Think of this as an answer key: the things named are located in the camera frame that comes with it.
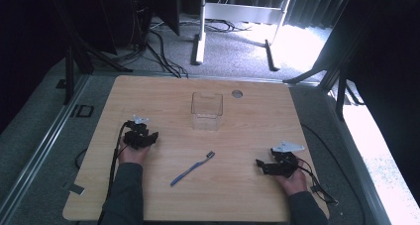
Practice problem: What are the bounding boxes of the black floor cable bundle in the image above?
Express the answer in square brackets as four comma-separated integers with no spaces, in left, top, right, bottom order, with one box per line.
[125,28,190,79]

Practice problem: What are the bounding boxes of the white desk frame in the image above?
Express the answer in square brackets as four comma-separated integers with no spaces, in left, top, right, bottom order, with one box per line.
[190,0,293,72]

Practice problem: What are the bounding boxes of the thin black floor cable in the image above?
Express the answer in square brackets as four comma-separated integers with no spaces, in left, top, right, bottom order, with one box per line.
[299,123,367,225]

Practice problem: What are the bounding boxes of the aluminium floor rail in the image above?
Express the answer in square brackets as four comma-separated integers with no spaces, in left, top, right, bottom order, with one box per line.
[0,73,91,219]

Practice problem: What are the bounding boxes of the person's right hand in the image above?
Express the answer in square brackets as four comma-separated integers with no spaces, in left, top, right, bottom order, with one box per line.
[274,157,309,197]

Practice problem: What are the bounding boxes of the right hand-held gripper cable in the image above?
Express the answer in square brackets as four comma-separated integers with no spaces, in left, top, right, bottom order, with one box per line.
[295,158,340,206]

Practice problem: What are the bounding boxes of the left hand-held gripper cable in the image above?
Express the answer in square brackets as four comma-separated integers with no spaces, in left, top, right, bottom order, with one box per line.
[97,120,134,223]

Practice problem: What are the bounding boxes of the person's left hand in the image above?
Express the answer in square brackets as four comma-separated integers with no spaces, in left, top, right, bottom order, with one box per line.
[118,136,154,167]

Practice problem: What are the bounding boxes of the clear plastic cup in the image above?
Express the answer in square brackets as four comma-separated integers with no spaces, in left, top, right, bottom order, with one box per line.
[190,91,224,132]

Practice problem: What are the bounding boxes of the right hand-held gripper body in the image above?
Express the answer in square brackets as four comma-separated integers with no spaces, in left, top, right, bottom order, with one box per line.
[269,140,306,179]

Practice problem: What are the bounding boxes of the cables under white desk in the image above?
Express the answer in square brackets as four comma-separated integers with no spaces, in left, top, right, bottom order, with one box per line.
[179,17,253,34]

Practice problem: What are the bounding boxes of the blue toothbrush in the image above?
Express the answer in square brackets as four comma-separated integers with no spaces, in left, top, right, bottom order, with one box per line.
[169,151,216,187]

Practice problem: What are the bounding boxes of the grey tape piece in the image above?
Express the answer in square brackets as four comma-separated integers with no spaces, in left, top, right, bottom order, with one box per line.
[62,181,86,196]

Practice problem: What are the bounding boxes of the black metal stand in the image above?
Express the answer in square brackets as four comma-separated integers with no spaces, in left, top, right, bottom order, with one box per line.
[282,0,366,121]
[46,0,134,106]

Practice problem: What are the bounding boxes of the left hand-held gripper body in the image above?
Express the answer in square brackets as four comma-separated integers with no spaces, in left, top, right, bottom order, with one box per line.
[123,114,153,151]

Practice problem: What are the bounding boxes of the black floor bracket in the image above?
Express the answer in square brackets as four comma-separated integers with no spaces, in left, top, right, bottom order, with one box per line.
[69,103,95,119]

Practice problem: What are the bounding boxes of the hand-held gripper cable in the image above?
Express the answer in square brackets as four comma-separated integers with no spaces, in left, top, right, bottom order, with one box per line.
[295,158,340,206]
[97,120,134,223]

